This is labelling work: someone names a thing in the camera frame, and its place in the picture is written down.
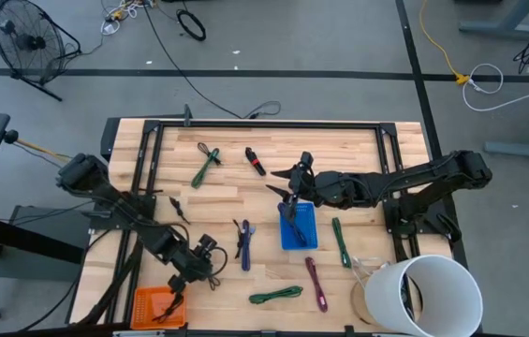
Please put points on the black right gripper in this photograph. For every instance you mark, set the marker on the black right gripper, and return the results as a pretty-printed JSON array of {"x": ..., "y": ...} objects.
[{"x": 332, "y": 189}]

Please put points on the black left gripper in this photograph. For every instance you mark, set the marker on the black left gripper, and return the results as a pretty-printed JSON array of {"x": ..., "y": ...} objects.
[{"x": 191, "y": 267}]

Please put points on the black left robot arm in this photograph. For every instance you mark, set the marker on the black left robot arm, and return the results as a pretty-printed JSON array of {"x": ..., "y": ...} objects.
[{"x": 81, "y": 171}]

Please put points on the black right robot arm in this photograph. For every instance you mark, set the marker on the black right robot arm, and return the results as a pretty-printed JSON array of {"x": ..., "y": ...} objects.
[{"x": 409, "y": 180}]

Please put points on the orange plastic basket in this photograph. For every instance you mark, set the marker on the orange plastic basket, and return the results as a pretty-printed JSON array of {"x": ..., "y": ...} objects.
[{"x": 144, "y": 306}]

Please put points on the blue plastic basket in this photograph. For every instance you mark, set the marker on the blue plastic basket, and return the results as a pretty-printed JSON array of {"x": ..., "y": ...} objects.
[{"x": 308, "y": 234}]

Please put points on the white cylinder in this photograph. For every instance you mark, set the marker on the white cylinder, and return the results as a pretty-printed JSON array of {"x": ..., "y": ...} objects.
[{"x": 386, "y": 299}]

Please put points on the yellow rod with black knob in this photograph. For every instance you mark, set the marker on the yellow rod with black knob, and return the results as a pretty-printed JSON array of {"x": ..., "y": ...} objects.
[{"x": 10, "y": 136}]

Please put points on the grey desk foot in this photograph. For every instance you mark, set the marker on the grey desk foot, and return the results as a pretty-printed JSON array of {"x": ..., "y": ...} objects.
[{"x": 517, "y": 149}]

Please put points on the black floor fan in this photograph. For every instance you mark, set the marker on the black floor fan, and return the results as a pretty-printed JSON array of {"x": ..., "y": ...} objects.
[{"x": 27, "y": 42}]

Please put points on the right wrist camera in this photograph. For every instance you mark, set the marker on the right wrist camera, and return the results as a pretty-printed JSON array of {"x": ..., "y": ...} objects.
[{"x": 307, "y": 159}]

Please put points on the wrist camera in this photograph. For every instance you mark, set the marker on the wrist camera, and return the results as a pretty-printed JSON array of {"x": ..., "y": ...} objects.
[
  {"x": 307, "y": 159},
  {"x": 208, "y": 244}
]

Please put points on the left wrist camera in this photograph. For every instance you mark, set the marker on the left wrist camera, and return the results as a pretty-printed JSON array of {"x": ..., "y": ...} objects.
[{"x": 208, "y": 244}]

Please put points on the black clamp post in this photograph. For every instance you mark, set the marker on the black clamp post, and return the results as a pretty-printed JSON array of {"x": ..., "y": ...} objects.
[{"x": 188, "y": 114}]

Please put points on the grey desk frame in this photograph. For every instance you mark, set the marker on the grey desk frame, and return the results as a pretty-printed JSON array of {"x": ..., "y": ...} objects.
[{"x": 512, "y": 19}]

